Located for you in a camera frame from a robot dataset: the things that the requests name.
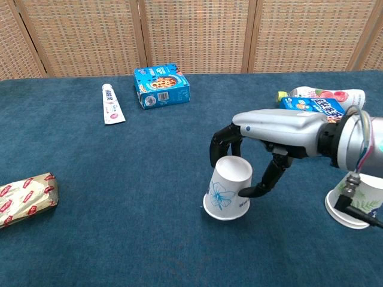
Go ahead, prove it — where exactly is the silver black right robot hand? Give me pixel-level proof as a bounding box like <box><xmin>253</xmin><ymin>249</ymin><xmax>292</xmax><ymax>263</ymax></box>
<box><xmin>209</xmin><ymin>108</ymin><xmax>327</xmax><ymax>199</ymax></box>

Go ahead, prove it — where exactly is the white floral paper cup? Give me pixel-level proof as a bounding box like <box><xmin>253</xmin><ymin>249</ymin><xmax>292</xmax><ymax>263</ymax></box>
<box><xmin>202</xmin><ymin>155</ymin><xmax>254</xmax><ymax>221</ymax></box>
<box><xmin>328</xmin><ymin>173</ymin><xmax>383</xmax><ymax>224</ymax></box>
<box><xmin>324</xmin><ymin>191</ymin><xmax>372</xmax><ymax>230</ymax></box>

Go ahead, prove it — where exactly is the large blue cookie box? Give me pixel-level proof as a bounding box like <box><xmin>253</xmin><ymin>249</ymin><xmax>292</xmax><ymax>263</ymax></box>
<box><xmin>278</xmin><ymin>97</ymin><xmax>347</xmax><ymax>124</ymax></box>

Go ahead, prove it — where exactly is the white pink drink bottle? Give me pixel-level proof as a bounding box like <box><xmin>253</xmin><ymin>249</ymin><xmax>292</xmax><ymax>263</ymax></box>
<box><xmin>276</xmin><ymin>86</ymin><xmax>366</xmax><ymax>115</ymax></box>

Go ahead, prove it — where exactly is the woven folding screen panel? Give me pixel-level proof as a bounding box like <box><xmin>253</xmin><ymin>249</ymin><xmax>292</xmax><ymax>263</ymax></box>
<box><xmin>136</xmin><ymin>0</ymin><xmax>258</xmax><ymax>75</ymax></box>
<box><xmin>357</xmin><ymin>17</ymin><xmax>383</xmax><ymax>72</ymax></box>
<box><xmin>0</xmin><ymin>0</ymin><xmax>47</xmax><ymax>81</ymax></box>
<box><xmin>13</xmin><ymin>0</ymin><xmax>147</xmax><ymax>78</ymax></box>
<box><xmin>247</xmin><ymin>0</ymin><xmax>383</xmax><ymax>74</ymax></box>

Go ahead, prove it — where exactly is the small blue cookie box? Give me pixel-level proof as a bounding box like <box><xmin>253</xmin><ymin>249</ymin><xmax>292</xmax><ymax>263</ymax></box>
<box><xmin>133</xmin><ymin>62</ymin><xmax>192</xmax><ymax>110</ymax></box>

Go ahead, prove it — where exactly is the blue tablecloth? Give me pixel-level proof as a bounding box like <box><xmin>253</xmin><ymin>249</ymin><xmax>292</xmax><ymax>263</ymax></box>
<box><xmin>0</xmin><ymin>70</ymin><xmax>383</xmax><ymax>287</ymax></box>

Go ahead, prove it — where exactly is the white toothpaste tube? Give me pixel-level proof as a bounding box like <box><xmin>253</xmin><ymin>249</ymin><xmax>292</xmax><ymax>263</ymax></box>
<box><xmin>101</xmin><ymin>83</ymin><xmax>126</xmax><ymax>126</ymax></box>

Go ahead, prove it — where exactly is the gold red-logo snack package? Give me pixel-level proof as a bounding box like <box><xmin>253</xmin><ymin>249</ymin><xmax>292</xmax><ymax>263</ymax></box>
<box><xmin>0</xmin><ymin>172</ymin><xmax>59</xmax><ymax>230</ymax></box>

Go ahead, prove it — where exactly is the grey black arm cable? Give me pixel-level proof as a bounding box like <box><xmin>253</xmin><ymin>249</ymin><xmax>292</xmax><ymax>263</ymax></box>
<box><xmin>333</xmin><ymin>104</ymin><xmax>383</xmax><ymax>230</ymax></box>

